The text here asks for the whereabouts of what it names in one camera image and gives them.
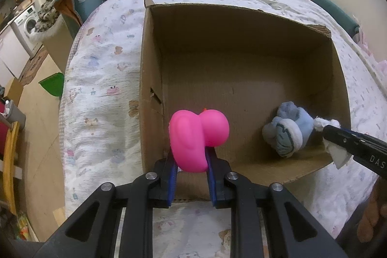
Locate white cloth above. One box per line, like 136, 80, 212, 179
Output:
313, 117, 351, 170

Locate light blue fluffy sock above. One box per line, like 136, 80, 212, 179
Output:
262, 102, 313, 158

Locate pink rubber duck toy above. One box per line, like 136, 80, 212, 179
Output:
169, 109, 230, 173

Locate person's right hand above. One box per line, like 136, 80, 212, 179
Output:
357, 177, 386, 243

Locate white patterned bed quilt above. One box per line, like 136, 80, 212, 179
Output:
59, 0, 386, 257

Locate yellow wooden chair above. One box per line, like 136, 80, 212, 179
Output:
2, 121, 20, 215

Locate teal rolled mat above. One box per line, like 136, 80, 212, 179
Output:
311, 0, 359, 38

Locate green dustpan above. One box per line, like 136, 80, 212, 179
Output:
39, 73, 64, 97

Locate brown cardboard box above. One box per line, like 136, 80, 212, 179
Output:
139, 0, 351, 185

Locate tall cardboard box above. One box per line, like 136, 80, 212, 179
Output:
41, 15, 80, 73

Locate white kitchen cabinet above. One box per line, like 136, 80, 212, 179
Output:
0, 26, 30, 86

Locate white washing machine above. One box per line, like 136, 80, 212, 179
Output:
11, 5, 38, 52

